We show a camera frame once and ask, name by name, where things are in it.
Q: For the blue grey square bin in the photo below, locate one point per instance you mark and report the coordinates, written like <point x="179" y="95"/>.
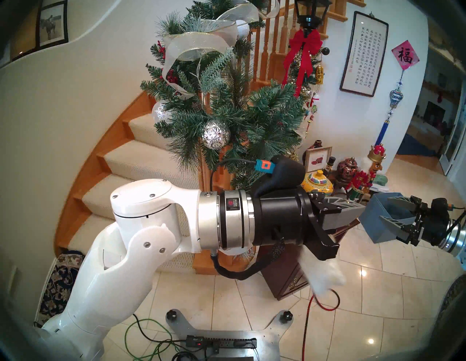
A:
<point x="375" y="222"/>

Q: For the sheer white ribbon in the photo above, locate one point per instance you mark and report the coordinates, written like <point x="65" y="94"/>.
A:
<point x="193" y="42"/>

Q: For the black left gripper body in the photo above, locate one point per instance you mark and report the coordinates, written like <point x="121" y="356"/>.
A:
<point x="287" y="214"/>

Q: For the framed calligraphy scroll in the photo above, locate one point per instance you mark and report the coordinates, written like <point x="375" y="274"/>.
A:
<point x="364" y="54"/>

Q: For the white glitter star ornament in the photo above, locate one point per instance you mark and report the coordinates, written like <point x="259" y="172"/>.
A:
<point x="322" y="276"/>

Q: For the blue tassel hanging charm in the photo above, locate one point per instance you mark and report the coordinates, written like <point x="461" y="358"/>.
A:
<point x="395" y="97"/>

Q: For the dark wood cabinet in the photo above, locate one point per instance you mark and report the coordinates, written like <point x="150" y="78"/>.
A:
<point x="284" y="280"/>

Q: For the small framed red picture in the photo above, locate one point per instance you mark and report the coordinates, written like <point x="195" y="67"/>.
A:
<point x="317" y="160"/>

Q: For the black power strip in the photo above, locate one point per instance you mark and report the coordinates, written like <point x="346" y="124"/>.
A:
<point x="225" y="342"/>

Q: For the yellow porcelain lidded jar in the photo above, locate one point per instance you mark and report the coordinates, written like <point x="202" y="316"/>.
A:
<point x="318" y="183"/>

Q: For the black base knob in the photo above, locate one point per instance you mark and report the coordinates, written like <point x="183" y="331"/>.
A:
<point x="287" y="316"/>
<point x="172" y="315"/>

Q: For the red white hanging ornament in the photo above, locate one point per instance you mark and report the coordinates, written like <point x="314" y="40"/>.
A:
<point x="314" y="99"/>

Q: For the green pine garland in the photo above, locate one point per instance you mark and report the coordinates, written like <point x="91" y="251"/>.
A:
<point x="255" y="120"/>

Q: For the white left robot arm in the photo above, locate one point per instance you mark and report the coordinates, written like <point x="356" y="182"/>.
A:
<point x="120" y="254"/>

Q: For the framed horse picture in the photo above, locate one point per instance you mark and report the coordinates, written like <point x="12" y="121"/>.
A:
<point x="52" y="23"/>

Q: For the tall nutcracker soldier figure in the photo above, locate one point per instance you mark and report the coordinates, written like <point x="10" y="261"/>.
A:
<point x="360" y="178"/>

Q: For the gold bell ornament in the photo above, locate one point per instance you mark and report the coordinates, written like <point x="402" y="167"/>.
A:
<point x="319" y="74"/>

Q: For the large white ball ornament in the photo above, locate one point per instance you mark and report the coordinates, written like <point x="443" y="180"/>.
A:
<point x="243" y="30"/>

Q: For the silver faceted ball ornament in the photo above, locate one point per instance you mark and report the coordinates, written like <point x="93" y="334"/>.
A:
<point x="216" y="135"/>

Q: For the small black hat nutcracker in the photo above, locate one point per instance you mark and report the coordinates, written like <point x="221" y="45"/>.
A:
<point x="329" y="165"/>

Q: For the red diamond fu sign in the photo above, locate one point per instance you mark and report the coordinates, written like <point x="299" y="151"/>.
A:
<point x="405" y="55"/>

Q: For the dark slim vase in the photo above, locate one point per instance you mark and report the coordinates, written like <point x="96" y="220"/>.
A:
<point x="318" y="143"/>

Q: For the carpeted wooden staircase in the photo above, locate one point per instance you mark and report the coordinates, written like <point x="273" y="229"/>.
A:
<point x="145" y="160"/>

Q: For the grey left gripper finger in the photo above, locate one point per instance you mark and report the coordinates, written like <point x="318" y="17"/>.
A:
<point x="346" y="204"/>
<point x="342" y="220"/>

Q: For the green jade piece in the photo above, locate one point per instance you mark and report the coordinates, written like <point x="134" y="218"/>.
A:
<point x="380" y="181"/>

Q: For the black lantern lamp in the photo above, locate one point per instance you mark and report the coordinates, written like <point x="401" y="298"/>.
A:
<point x="311" y="11"/>

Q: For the red velvet bow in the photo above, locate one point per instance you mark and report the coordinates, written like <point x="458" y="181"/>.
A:
<point x="305" y="42"/>

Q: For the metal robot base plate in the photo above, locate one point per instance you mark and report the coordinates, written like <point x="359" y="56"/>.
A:
<point x="269" y="338"/>

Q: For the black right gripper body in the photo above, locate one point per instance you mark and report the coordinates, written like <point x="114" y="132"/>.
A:
<point x="433" y="222"/>

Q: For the clear frosted ball ornament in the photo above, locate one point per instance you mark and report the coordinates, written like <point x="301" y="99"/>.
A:
<point x="160" y="112"/>

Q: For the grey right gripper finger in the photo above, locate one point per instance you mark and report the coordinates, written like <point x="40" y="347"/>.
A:
<point x="402" y="203"/>
<point x="395" y="225"/>

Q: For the dark red cloisonne jar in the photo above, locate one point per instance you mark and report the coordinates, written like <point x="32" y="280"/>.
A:
<point x="347" y="168"/>

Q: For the dark floral patterned rug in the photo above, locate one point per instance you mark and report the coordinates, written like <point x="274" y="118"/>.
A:
<point x="60" y="284"/>

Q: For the green gold tinsel garland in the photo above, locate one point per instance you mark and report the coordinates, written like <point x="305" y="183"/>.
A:
<point x="311" y="91"/>

